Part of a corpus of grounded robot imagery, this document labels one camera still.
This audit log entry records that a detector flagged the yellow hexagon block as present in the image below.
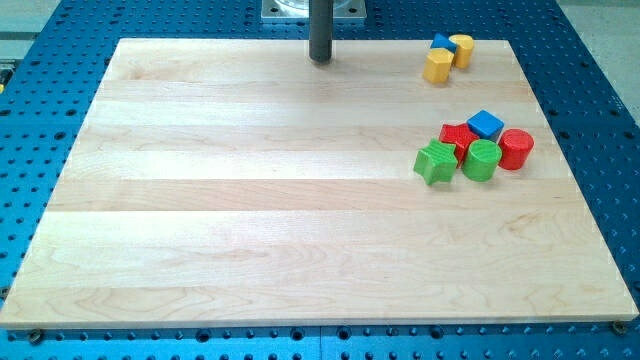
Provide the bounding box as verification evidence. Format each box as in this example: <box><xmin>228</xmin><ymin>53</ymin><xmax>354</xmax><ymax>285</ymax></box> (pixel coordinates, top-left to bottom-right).
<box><xmin>422</xmin><ymin>48</ymin><xmax>454</xmax><ymax>83</ymax></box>

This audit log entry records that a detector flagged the light wooden board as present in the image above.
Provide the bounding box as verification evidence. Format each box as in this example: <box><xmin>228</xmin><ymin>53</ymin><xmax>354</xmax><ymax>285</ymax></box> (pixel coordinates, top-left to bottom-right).
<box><xmin>1</xmin><ymin>38</ymin><xmax>638</xmax><ymax>329</ymax></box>

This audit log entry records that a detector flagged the green star block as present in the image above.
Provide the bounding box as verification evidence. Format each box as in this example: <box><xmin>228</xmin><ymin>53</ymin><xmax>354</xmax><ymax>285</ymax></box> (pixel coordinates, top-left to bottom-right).
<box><xmin>413</xmin><ymin>138</ymin><xmax>458</xmax><ymax>185</ymax></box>

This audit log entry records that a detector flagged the red star block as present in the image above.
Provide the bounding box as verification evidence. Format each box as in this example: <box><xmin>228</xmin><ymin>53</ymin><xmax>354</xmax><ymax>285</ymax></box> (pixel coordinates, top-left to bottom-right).
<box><xmin>439</xmin><ymin>123</ymin><xmax>480</xmax><ymax>166</ymax></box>

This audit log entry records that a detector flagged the green cylinder block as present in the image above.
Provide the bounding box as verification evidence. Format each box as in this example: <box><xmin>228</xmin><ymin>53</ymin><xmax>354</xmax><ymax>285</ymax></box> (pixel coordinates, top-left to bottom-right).
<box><xmin>462</xmin><ymin>139</ymin><xmax>502</xmax><ymax>182</ymax></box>

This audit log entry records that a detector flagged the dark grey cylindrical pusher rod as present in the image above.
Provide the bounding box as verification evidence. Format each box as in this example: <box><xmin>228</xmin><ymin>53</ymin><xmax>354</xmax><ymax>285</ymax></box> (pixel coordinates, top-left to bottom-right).
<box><xmin>309</xmin><ymin>0</ymin><xmax>333</xmax><ymax>64</ymax></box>

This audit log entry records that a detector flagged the blue cube block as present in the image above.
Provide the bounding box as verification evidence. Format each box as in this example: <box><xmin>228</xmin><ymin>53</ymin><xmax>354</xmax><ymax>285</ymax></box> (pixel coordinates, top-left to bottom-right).
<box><xmin>467</xmin><ymin>110</ymin><xmax>504</xmax><ymax>142</ymax></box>

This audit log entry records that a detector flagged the blue triangle block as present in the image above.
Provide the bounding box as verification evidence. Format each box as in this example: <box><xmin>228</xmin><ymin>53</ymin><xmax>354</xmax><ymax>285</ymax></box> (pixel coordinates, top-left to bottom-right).
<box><xmin>430</xmin><ymin>33</ymin><xmax>457</xmax><ymax>54</ymax></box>

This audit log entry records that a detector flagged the yellow cylinder block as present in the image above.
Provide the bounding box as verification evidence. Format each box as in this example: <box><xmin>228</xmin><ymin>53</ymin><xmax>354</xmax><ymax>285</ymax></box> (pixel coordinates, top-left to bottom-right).
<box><xmin>449</xmin><ymin>34</ymin><xmax>475</xmax><ymax>69</ymax></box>

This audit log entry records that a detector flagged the red cylinder block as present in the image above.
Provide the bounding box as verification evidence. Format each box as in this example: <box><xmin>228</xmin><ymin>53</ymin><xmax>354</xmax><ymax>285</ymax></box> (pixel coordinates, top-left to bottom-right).
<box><xmin>498</xmin><ymin>129</ymin><xmax>535</xmax><ymax>170</ymax></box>

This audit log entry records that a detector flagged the blue perforated metal table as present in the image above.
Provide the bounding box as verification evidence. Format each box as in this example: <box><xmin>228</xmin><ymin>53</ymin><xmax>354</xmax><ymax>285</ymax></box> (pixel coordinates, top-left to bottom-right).
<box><xmin>1</xmin><ymin>1</ymin><xmax>639</xmax><ymax>359</ymax></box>

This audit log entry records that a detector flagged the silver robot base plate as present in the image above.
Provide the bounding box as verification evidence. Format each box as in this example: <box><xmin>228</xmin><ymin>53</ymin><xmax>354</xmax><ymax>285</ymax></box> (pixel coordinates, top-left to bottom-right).
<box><xmin>261</xmin><ymin>0</ymin><xmax>367</xmax><ymax>23</ymax></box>

